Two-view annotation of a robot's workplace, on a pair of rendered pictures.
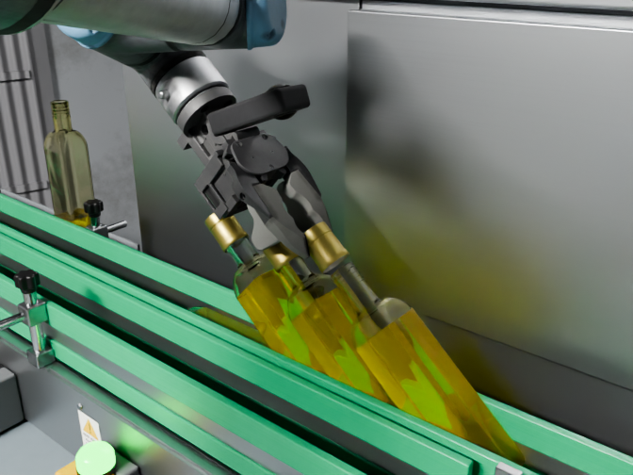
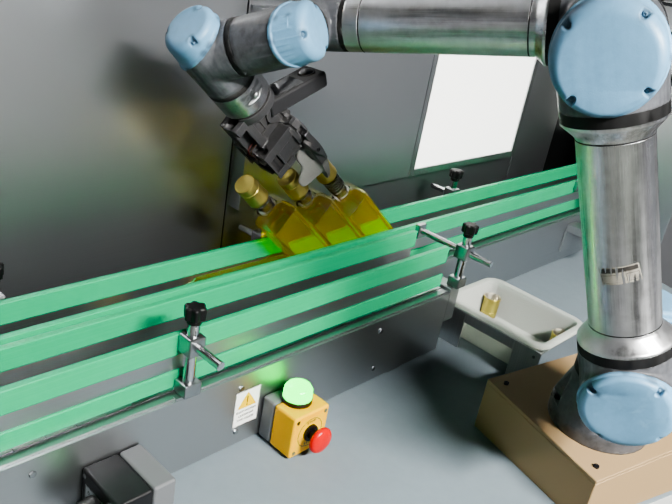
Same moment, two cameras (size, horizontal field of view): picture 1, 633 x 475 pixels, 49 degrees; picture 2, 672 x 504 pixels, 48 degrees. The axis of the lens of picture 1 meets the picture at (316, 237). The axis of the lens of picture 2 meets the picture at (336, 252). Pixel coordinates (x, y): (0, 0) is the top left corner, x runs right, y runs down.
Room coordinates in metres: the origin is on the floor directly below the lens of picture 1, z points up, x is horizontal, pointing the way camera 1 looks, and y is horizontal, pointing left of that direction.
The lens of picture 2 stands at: (0.61, 1.17, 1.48)
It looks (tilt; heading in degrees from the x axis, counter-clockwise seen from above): 24 degrees down; 271
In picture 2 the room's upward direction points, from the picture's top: 10 degrees clockwise
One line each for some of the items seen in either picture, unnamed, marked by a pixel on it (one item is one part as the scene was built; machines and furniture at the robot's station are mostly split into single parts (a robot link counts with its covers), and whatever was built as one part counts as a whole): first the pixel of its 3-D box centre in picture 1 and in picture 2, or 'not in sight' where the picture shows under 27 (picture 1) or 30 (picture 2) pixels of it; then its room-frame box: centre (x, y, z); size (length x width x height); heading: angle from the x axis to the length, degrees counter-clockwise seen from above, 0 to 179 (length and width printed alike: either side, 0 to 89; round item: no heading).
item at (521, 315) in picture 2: not in sight; (510, 327); (0.27, -0.14, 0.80); 0.22 x 0.17 x 0.09; 141
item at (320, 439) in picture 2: not in sight; (315, 436); (0.60, 0.29, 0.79); 0.04 x 0.03 x 0.04; 51
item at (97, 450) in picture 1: (95, 458); (298, 391); (0.64, 0.26, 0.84); 0.04 x 0.04 x 0.03
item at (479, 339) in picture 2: not in sight; (497, 325); (0.29, -0.16, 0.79); 0.27 x 0.17 x 0.08; 141
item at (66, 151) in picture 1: (70, 175); not in sight; (1.17, 0.43, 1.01); 0.06 x 0.06 x 0.26; 52
